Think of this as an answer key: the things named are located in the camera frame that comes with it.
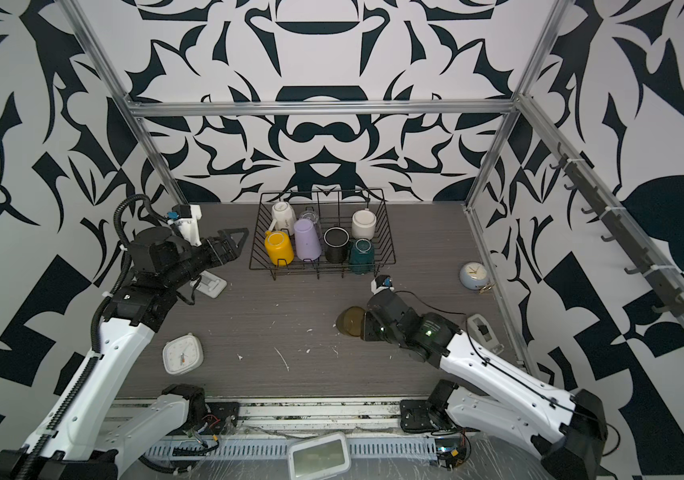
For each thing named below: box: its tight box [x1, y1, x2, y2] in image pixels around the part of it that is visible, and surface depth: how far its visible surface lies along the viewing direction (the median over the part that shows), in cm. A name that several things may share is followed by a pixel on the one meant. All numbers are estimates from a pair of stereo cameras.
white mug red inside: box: [351, 208, 377, 240], surface depth 105 cm
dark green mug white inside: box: [350, 238, 375, 275], surface depth 94 cm
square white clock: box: [162, 333, 204, 375], surface depth 83 cm
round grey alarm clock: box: [459, 261, 489, 290], surface depth 98 cm
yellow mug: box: [264, 230, 295, 266], surface depth 98 cm
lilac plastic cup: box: [294, 218, 322, 261], surface depth 96 cm
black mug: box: [323, 226, 353, 264], surface depth 98 cm
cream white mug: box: [271, 201, 297, 235], surface depth 104 cm
